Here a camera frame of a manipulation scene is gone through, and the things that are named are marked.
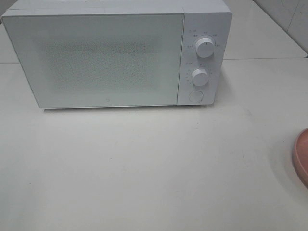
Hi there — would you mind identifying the white microwave oven body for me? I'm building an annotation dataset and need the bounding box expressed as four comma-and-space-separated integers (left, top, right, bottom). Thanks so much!
1, 0, 232, 108

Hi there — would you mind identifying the round white door button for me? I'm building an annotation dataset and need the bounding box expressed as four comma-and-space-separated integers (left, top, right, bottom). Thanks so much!
189, 91, 204, 103

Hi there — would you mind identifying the pink round plate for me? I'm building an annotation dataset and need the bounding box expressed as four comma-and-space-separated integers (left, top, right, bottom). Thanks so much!
292, 128, 308, 188

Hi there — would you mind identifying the white microwave door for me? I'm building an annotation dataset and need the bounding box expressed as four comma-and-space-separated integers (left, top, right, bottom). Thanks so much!
3, 14, 183, 109

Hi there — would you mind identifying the white microwave knob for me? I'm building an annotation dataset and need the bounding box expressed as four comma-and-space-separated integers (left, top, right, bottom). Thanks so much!
195, 37, 215, 58
192, 68, 209, 87

